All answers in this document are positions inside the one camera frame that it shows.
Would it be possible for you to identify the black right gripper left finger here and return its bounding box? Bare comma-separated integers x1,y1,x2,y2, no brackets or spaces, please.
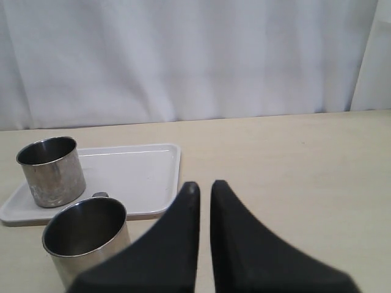
69,182,200,292

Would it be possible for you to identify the white plastic tray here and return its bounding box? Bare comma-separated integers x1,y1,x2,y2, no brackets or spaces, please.
1,143,181,226

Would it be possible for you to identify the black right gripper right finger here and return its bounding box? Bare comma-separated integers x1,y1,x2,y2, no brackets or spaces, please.
210,180,360,292

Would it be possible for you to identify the white curtain backdrop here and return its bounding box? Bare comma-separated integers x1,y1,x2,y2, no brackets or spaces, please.
1,1,377,130

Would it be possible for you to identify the steel mug with kibble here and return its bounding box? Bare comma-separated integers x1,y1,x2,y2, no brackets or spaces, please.
16,136,86,208

